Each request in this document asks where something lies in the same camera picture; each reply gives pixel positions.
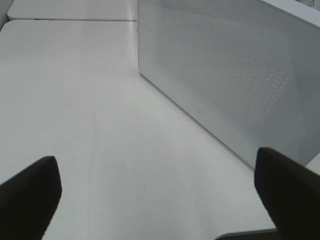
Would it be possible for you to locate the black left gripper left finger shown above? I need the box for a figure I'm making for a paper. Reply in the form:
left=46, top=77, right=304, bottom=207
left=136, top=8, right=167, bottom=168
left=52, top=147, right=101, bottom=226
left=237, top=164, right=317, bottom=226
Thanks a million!
left=0, top=156, right=62, bottom=240

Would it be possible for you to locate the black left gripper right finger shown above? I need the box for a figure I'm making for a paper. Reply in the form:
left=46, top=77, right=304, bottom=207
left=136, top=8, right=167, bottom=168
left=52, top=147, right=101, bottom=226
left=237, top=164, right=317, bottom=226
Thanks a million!
left=254, top=147, right=320, bottom=240

